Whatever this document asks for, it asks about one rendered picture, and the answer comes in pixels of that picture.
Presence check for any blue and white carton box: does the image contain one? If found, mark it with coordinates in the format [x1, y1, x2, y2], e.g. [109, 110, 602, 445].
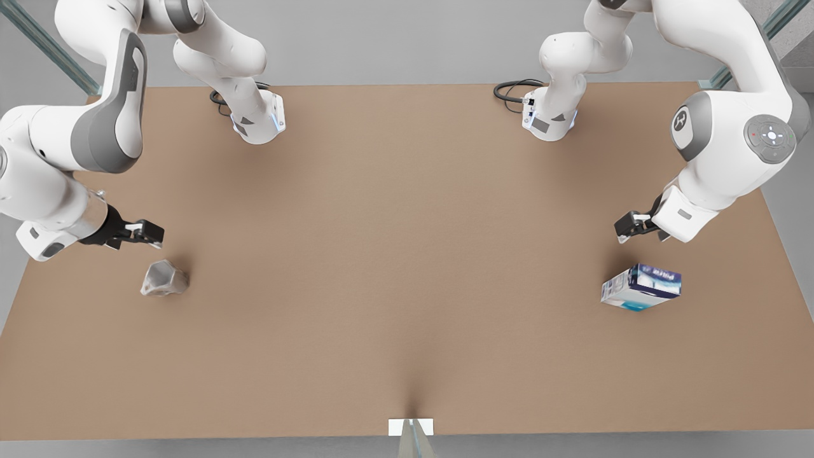
[600, 263, 682, 312]

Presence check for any grey faceted stone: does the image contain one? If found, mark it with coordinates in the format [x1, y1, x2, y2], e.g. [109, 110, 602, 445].
[140, 259, 190, 298]

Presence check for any black cable loop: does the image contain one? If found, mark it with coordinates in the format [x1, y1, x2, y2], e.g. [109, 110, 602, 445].
[209, 81, 272, 118]
[493, 79, 548, 115]

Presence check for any silver frame post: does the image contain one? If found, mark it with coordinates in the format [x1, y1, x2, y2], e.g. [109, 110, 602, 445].
[0, 0, 103, 97]
[698, 0, 812, 90]
[398, 420, 437, 458]

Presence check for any white post foot plate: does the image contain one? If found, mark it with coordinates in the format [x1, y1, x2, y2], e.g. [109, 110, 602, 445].
[389, 418, 434, 437]

